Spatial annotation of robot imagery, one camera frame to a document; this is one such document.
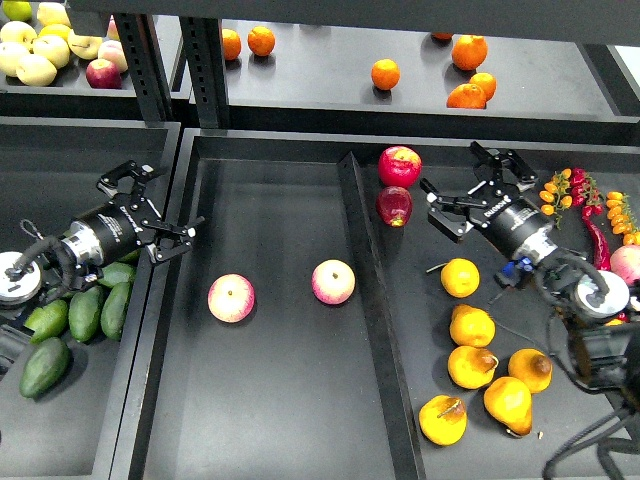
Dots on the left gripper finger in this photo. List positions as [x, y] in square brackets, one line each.
[136, 200]
[164, 241]

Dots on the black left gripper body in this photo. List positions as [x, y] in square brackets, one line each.
[111, 231]

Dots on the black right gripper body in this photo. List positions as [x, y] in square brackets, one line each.
[515, 227]

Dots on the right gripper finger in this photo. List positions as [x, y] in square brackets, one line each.
[500, 173]
[450, 215]

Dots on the dark green avocado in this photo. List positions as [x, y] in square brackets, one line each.
[45, 366]

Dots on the yellow pear with stem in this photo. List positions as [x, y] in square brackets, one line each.
[443, 419]

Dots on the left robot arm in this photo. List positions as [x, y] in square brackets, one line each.
[73, 262]

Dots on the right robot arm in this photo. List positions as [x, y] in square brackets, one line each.
[585, 297]

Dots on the green avocado upper right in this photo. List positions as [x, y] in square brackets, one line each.
[130, 257]

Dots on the green avocado middle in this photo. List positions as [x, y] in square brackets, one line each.
[117, 272]

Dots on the round yellow pear top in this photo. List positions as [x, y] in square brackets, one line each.
[459, 277]

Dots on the green avocado lower right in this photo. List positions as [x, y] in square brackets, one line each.
[114, 311]

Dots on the green avocado far left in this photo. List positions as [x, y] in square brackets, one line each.
[48, 321]

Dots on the yellow pear brown tip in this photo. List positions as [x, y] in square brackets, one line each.
[532, 367]

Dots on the orange cherry tomato bunch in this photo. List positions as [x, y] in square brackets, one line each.
[556, 196]

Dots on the dark red apple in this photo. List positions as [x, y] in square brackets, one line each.
[394, 206]

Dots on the bright red apple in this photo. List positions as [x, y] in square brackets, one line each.
[399, 166]

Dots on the red cherry tomato bunch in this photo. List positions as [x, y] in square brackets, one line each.
[585, 193]

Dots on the front orange on shelf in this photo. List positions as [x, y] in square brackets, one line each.
[467, 96]

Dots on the pink apple left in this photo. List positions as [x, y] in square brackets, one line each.
[231, 298]

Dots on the pink apple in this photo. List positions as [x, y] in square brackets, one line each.
[231, 298]
[333, 282]

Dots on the small orange on shelf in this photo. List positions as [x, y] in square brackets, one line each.
[487, 82]

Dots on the red chili pepper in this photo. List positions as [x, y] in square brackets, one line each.
[601, 252]

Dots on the orange tomato bunch right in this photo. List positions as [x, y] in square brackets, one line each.
[621, 218]

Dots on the red apple on shelf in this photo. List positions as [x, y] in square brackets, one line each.
[103, 74]

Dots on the pink peach right edge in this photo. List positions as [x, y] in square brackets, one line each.
[625, 262]

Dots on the large orange on shelf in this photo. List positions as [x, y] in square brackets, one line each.
[469, 52]

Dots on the pink peach on shelf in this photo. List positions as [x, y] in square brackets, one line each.
[113, 51]

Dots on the pink apple right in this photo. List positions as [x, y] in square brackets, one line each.
[333, 282]

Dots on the pale yellow apple front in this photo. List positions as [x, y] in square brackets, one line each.
[35, 70]

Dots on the pale apple with stem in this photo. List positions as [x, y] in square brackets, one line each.
[83, 46]

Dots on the mixed tomato bunch lower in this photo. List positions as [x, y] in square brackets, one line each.
[620, 319]

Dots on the pale yellow apple centre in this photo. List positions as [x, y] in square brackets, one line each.
[53, 48]

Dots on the orange on shelf centre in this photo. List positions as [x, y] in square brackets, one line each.
[385, 74]

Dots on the black tray divider left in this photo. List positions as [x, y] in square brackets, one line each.
[393, 391]

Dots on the black shelf post left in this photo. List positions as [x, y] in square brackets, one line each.
[145, 66]

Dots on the black shelf post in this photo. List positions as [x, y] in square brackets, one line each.
[145, 66]
[203, 47]

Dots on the black shelf post right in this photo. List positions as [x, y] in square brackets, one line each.
[203, 47]

